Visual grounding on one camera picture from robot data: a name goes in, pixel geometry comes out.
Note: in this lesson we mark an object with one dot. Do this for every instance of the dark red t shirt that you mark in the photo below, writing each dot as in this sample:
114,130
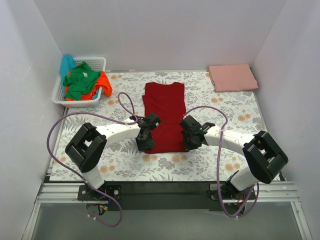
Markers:
167,101

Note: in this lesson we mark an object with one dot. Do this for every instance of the green t shirt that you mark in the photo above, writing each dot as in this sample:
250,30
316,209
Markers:
79,84

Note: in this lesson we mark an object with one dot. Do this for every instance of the floral patterned table mat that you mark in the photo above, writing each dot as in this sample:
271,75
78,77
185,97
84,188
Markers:
121,161

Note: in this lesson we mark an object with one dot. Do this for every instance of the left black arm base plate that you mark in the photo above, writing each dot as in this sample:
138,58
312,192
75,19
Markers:
105,192

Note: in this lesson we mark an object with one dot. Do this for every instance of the orange t shirt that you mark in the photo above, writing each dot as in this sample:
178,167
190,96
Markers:
103,82

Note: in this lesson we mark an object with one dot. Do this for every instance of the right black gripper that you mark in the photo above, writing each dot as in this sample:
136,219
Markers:
189,139

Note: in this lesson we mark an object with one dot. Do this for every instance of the teal t shirt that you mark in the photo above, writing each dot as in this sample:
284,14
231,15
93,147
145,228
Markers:
66,65

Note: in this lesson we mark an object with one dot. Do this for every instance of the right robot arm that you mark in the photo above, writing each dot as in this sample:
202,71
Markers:
264,157

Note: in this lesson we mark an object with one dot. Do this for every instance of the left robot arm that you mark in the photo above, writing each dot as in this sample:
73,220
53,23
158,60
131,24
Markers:
87,145

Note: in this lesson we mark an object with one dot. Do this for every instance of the folded pink t shirt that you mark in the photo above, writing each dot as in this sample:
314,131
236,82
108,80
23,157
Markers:
232,78

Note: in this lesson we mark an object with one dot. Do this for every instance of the white plastic laundry basket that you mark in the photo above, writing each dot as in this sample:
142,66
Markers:
96,63

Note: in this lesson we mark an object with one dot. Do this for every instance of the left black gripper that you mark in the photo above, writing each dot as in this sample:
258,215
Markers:
144,139

